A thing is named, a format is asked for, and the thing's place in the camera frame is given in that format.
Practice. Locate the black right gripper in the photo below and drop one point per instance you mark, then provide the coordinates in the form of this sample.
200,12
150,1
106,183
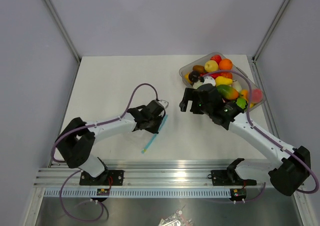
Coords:
191,94

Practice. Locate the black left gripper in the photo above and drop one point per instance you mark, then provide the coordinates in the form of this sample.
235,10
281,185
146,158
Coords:
160,118

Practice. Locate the clear zip top bag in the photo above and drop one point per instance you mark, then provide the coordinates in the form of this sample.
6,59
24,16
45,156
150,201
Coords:
140,139

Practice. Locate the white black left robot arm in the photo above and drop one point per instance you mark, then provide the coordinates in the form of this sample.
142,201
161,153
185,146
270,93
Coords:
76,141

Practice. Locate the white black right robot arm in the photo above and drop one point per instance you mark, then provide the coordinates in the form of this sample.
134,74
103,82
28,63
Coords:
292,166

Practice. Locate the clear plastic food bin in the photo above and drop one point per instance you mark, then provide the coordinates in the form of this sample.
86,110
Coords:
240,65

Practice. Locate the bag of small parts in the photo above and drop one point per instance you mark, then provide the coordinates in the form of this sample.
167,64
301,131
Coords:
177,219

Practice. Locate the green white toy cabbage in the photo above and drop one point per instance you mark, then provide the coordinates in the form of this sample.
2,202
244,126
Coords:
196,85

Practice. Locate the small yellow toy fruit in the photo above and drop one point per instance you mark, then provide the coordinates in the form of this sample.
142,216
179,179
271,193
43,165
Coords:
187,78

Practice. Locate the red toy chili pepper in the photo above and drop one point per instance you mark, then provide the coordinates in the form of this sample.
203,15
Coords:
213,75

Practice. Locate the yellow toy pear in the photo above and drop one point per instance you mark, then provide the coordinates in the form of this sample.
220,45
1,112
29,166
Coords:
220,80

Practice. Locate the brown toy kiwi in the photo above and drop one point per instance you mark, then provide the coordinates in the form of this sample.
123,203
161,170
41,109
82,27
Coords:
199,68

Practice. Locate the green orange toy mango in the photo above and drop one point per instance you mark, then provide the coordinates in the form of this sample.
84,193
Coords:
227,92

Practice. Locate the pale yellow toy apple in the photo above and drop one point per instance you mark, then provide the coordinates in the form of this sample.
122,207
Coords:
211,66

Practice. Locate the red toy tomato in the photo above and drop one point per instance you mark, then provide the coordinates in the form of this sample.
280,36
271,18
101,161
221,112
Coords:
227,75

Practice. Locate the white toy radish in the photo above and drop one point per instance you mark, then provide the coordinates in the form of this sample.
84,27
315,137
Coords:
237,86

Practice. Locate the green striped toy watermelon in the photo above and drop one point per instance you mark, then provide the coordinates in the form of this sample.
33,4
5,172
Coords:
242,103

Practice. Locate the orange toy tangerine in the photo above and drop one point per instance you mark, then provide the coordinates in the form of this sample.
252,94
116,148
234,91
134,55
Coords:
225,64

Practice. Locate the yellow toy bell pepper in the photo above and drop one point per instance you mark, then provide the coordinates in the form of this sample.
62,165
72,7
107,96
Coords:
245,94

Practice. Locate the pink toy peach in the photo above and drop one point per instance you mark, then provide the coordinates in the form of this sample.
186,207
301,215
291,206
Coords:
256,96

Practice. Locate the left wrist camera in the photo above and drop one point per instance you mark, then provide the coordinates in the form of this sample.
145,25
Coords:
163,103

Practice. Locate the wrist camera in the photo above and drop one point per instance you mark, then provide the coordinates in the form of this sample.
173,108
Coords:
163,103
209,80

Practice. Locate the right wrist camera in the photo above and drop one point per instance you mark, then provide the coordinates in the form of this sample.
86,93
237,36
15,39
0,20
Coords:
209,80

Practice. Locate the aluminium mounting rail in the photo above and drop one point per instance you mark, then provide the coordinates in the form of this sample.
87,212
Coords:
166,174

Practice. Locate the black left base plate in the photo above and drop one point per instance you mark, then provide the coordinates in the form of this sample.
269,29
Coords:
111,177

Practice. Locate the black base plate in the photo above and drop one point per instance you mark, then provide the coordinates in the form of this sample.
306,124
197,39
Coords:
229,178
111,177

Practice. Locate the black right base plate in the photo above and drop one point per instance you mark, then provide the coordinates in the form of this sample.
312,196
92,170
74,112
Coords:
229,178

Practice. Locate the white slotted cable duct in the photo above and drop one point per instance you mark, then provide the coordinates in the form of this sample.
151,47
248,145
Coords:
213,193

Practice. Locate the right aluminium frame post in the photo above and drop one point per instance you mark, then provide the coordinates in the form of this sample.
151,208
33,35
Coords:
272,27

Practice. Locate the aluminium frame post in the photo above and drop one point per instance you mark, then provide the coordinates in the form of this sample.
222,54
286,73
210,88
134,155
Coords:
62,30
272,27

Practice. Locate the left aluminium frame post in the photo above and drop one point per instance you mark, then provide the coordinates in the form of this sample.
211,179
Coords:
62,30

